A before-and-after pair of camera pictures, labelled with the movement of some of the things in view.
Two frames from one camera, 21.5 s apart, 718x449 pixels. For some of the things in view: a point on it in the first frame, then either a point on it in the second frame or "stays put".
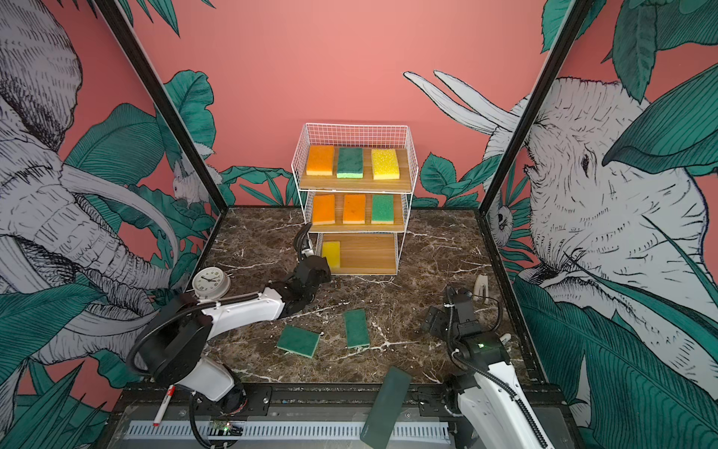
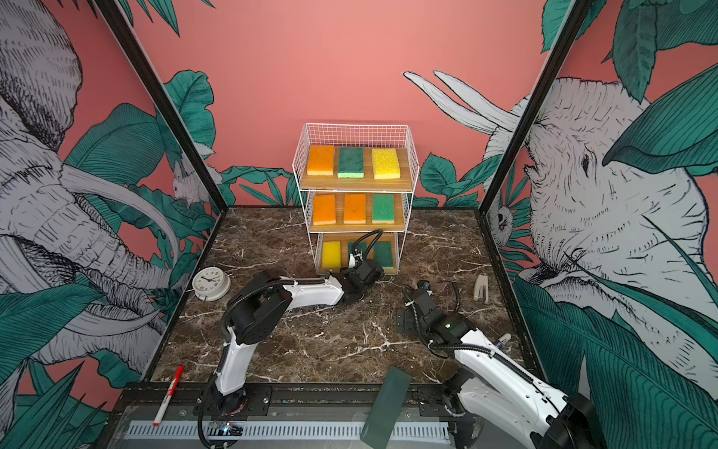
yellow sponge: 385,165 stays put
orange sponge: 354,209 stays put
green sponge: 298,340 → 361,245
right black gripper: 436,326 → 408,326
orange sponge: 320,160 stays put
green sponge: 382,210 stays put
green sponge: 350,163 stays put
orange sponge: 323,210 stays put
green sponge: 357,332 → 383,253
